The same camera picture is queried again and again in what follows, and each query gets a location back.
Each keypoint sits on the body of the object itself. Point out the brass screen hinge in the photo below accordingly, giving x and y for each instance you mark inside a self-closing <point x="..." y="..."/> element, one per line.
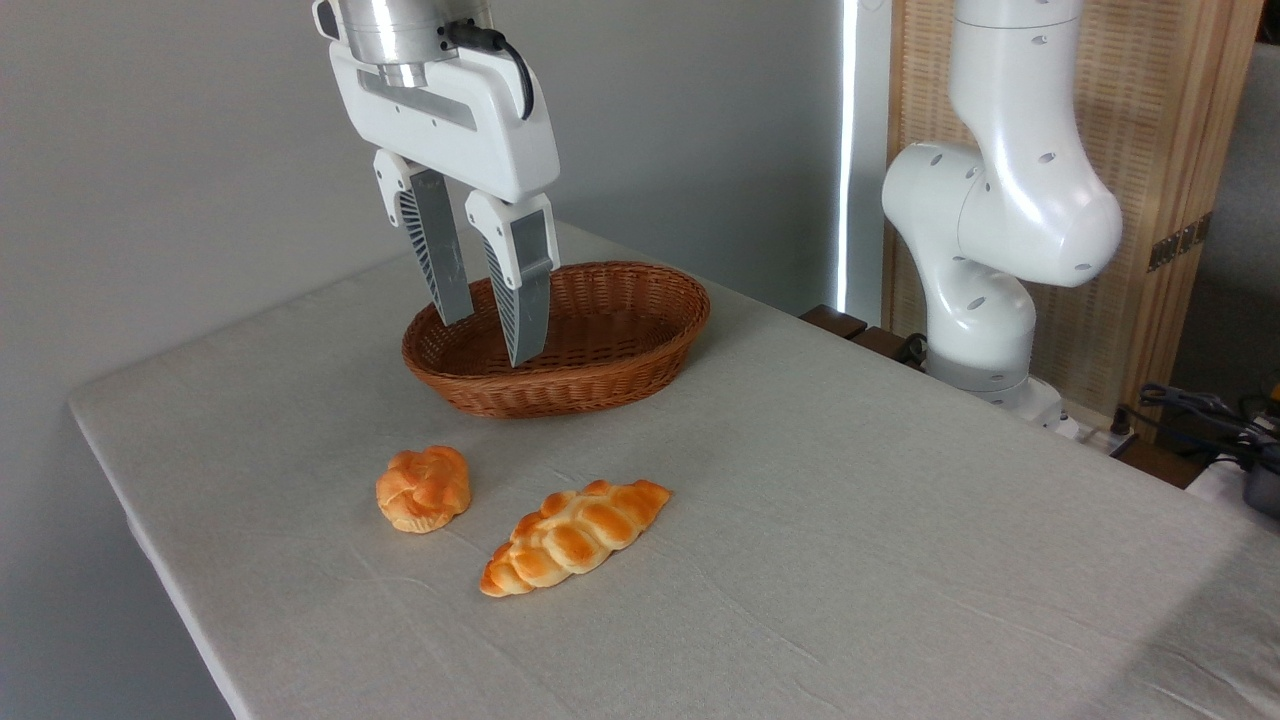
<point x="1180" y="241"/>

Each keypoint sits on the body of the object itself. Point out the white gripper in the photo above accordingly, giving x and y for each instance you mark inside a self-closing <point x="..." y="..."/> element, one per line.
<point x="440" y="128"/>

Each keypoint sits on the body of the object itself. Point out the brown oval wicker basket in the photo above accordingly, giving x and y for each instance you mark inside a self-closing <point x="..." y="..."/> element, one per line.
<point x="610" y="370"/>

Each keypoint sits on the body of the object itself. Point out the long braided bread loaf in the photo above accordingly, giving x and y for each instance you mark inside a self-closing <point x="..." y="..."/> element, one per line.
<point x="575" y="535"/>

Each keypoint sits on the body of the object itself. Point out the round knotted bread roll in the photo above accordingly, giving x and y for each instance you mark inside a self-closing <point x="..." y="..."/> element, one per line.
<point x="424" y="488"/>

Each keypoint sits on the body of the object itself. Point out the off-white tablecloth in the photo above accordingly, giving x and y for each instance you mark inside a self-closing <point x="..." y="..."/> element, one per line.
<point x="800" y="560"/>

